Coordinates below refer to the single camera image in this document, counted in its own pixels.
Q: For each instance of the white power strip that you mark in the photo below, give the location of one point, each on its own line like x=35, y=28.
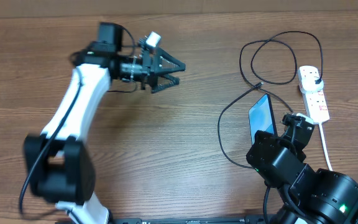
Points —
x=315, y=103

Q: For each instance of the white charger plug adapter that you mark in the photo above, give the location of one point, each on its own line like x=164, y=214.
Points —
x=310, y=85

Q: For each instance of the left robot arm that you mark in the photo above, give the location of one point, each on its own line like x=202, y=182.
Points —
x=59, y=168

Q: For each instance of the blue Samsung Galaxy smartphone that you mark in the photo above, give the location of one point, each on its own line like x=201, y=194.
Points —
x=261, y=117

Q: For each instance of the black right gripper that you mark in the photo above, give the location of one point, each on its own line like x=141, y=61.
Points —
x=304, y=153

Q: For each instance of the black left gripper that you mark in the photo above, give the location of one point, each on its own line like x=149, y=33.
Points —
x=151, y=68

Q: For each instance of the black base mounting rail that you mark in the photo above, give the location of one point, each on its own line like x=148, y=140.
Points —
x=249, y=219

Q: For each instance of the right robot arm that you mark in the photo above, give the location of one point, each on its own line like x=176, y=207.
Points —
x=309, y=196

